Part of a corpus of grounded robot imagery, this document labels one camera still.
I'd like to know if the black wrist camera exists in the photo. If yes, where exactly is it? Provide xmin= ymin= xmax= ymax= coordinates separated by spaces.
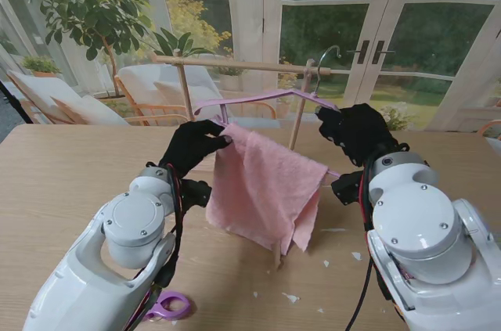
xmin=330 ymin=172 xmax=367 ymax=207
xmin=182 ymin=178 xmax=214 ymax=209

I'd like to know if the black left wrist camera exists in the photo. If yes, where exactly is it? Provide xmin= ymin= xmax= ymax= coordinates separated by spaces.
xmin=182 ymin=178 xmax=214 ymax=209

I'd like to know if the white cushioned lounge chair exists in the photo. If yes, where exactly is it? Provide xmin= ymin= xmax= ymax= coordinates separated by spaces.
xmin=5 ymin=68 xmax=132 ymax=127
xmin=113 ymin=63 xmax=277 ymax=128

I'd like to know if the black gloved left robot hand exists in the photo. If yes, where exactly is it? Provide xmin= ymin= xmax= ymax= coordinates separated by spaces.
xmin=158 ymin=119 xmax=235 ymax=182

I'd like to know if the purple clothes hanger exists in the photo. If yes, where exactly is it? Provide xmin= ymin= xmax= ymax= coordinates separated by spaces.
xmin=194 ymin=45 xmax=342 ymax=179

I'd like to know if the white flowering pot plant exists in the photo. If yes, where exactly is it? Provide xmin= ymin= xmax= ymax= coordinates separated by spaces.
xmin=381 ymin=102 xmax=418 ymax=131

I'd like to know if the purple plastic clothes peg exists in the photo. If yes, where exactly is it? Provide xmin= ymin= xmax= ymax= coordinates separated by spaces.
xmin=142 ymin=290 xmax=192 ymax=322

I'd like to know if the leafy potted tree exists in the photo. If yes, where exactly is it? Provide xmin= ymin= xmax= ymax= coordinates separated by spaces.
xmin=13 ymin=0 xmax=165 ymax=99

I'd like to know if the pink square towel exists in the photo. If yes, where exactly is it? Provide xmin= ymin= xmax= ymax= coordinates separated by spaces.
xmin=205 ymin=122 xmax=330 ymax=272

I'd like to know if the small green pot plant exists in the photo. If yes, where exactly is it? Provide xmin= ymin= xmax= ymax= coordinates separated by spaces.
xmin=21 ymin=55 xmax=62 ymax=78

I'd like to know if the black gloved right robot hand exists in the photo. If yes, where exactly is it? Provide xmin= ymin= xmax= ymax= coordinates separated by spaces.
xmin=315 ymin=103 xmax=410 ymax=170

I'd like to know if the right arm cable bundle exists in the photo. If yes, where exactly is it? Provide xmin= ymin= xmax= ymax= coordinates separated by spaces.
xmin=344 ymin=162 xmax=392 ymax=331

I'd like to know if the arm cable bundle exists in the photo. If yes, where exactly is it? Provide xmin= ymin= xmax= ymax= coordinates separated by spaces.
xmin=124 ymin=166 xmax=187 ymax=331
xmin=344 ymin=162 xmax=392 ymax=331

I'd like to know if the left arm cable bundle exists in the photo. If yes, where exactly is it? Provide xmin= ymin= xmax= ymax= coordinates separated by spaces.
xmin=124 ymin=166 xmax=187 ymax=331

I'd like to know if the wooden hanging rack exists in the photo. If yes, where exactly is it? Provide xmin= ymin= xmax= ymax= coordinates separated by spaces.
xmin=150 ymin=49 xmax=332 ymax=152

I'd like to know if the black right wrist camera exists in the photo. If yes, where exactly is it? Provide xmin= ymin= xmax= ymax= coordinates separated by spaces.
xmin=330 ymin=172 xmax=367 ymax=207

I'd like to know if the dark door handle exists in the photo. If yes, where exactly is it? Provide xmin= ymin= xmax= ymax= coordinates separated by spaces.
xmin=371 ymin=39 xmax=396 ymax=66
xmin=346 ymin=39 xmax=371 ymax=66

